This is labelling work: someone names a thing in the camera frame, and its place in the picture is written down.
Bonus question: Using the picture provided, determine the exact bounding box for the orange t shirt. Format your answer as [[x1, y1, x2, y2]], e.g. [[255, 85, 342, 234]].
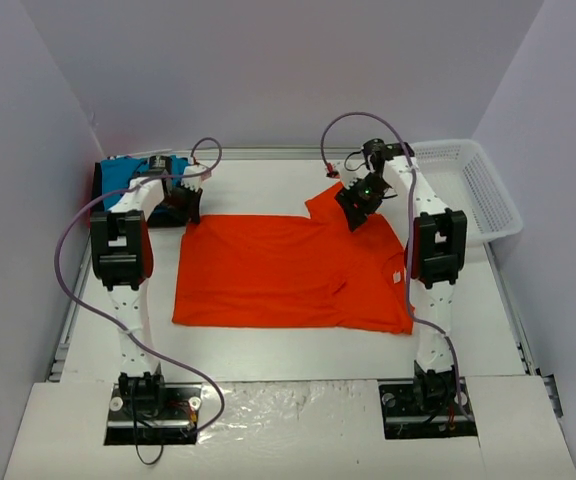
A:
[[172, 184, 413, 335]]

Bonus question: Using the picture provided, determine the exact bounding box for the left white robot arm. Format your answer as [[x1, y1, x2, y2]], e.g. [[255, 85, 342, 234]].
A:
[[90, 155, 210, 419]]

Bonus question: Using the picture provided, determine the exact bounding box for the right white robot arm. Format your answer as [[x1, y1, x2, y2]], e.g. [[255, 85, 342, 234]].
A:
[[335, 139, 467, 413]]

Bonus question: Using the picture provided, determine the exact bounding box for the black folded t shirt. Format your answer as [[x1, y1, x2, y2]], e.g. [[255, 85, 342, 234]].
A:
[[89, 157, 204, 229]]

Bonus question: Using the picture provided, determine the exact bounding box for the white plastic basket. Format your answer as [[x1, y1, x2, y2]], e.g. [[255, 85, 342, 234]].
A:
[[412, 139, 523, 245]]

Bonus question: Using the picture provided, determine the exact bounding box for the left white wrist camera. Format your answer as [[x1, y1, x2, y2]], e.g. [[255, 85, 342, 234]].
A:
[[180, 164, 212, 191]]

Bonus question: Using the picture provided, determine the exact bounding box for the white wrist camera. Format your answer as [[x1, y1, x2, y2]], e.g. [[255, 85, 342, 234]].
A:
[[326, 163, 363, 189], [180, 164, 212, 191]]

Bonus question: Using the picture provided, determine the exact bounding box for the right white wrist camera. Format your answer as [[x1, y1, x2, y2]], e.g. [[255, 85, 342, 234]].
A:
[[326, 163, 363, 189]]

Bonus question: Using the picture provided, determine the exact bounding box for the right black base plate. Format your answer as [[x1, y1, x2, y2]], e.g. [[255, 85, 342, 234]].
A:
[[378, 381, 478, 440]]

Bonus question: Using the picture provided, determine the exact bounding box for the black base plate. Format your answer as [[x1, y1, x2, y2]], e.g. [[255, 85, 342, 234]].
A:
[[104, 384, 202, 446], [378, 381, 478, 440]]

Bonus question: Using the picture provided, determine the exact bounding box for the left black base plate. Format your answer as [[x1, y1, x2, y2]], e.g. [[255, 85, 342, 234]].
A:
[[104, 384, 202, 446]]

